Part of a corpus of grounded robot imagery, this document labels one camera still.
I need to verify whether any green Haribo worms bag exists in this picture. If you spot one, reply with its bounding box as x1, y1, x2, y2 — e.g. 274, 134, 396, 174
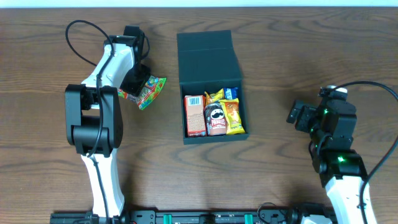
118, 75, 167, 110

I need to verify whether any orange yellow snack packet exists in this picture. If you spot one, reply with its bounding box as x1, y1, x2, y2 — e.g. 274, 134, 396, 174
220, 98, 246, 135

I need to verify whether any red Hello Panda box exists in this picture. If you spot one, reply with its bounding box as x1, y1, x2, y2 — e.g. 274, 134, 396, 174
184, 95, 206, 138

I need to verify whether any yellow snack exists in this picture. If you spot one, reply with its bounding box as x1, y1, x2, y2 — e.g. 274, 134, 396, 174
205, 88, 224, 105

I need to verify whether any blue Oreo packet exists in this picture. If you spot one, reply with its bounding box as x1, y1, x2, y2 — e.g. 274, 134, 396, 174
223, 87, 239, 100

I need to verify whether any dark green gift box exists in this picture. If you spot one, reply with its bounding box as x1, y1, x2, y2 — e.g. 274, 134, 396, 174
177, 30, 249, 145

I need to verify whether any Pringles can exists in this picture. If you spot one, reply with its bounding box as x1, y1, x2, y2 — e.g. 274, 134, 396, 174
204, 103, 226, 136

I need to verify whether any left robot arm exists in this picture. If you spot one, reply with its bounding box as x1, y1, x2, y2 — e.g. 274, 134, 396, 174
65, 35, 150, 222

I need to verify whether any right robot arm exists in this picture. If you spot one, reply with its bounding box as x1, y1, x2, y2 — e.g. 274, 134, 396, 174
287, 100, 377, 223

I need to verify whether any left black cable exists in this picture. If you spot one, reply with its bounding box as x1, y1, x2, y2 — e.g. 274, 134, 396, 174
65, 19, 116, 224

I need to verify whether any black cable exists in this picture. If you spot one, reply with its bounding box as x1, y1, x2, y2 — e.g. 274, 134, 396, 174
329, 80, 398, 224
65, 19, 116, 224

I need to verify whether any right black cable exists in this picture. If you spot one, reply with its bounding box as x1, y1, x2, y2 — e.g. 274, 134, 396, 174
329, 80, 398, 224

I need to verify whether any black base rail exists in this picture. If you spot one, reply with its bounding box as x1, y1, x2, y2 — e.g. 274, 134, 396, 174
49, 208, 336, 224

